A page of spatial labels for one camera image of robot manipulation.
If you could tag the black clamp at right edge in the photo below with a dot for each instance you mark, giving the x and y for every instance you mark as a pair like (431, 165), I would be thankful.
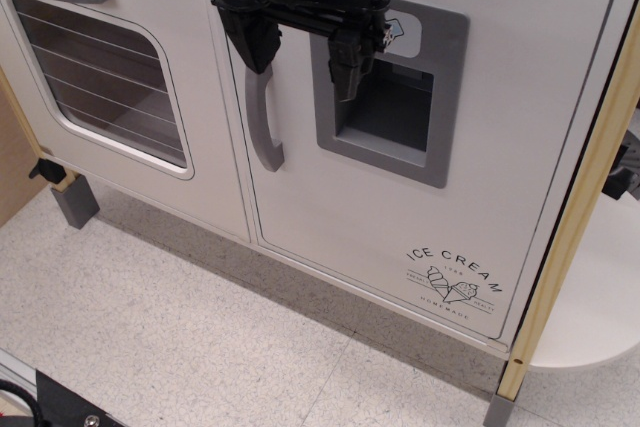
(623, 176)

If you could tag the white toy kitchen cabinet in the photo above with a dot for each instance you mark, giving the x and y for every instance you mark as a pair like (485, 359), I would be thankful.
(219, 195)

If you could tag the grey foot cap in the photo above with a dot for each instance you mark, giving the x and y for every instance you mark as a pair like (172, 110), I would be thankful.
(499, 411)
(77, 202)

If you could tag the white toy fridge door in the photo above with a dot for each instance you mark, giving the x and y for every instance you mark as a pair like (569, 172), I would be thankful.
(436, 190)

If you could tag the light wooden left panel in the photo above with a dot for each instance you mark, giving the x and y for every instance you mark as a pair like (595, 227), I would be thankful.
(17, 158)

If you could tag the white round table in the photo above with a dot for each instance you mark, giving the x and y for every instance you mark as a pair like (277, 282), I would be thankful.
(595, 318)

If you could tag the grey ice dispenser panel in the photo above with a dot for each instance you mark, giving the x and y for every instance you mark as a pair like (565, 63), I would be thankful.
(403, 117)

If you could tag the silver aluminium rail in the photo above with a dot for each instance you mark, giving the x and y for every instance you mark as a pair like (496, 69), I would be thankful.
(18, 372)

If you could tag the black knob on left post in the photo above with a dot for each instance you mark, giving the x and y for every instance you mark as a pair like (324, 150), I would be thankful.
(49, 170)

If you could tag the grey fridge door handle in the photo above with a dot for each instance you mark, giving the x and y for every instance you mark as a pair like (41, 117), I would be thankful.
(260, 117)

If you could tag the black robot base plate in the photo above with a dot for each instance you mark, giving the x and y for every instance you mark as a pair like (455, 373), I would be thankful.
(63, 407)

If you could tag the grey right foot cap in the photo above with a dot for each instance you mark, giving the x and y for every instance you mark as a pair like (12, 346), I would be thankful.
(499, 411)

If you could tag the light wooden right post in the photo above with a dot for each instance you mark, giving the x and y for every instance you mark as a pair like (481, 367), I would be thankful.
(620, 99)

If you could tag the white oven door with window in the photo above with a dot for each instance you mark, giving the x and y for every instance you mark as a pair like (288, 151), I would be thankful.
(105, 79)

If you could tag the grey left foot cap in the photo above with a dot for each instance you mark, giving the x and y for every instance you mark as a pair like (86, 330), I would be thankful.
(77, 202)

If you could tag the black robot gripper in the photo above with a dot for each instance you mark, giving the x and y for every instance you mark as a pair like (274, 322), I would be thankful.
(360, 27)

